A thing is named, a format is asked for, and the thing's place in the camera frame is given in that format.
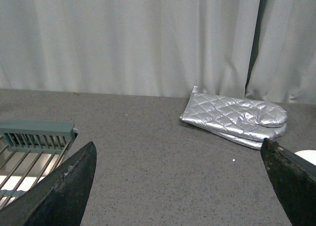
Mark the white round plate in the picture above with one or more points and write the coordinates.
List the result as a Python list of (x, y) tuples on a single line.
[(308, 155)]

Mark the left grey curtain panel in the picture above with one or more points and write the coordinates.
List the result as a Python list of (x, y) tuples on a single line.
[(138, 47)]

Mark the silver quilted oven mitt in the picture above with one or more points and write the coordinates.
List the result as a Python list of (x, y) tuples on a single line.
[(243, 121)]

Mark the right grey curtain panel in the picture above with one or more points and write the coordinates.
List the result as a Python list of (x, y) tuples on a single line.
[(283, 59)]

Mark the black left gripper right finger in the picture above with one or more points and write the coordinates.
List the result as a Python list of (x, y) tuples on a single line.
[(294, 182)]

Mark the green dish drying rack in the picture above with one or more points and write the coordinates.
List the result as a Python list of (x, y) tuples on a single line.
[(29, 151)]

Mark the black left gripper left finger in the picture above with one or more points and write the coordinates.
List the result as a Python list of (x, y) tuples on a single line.
[(59, 199)]

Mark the grey curtain panel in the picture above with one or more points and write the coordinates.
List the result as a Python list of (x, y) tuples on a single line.
[(138, 47), (283, 59)]

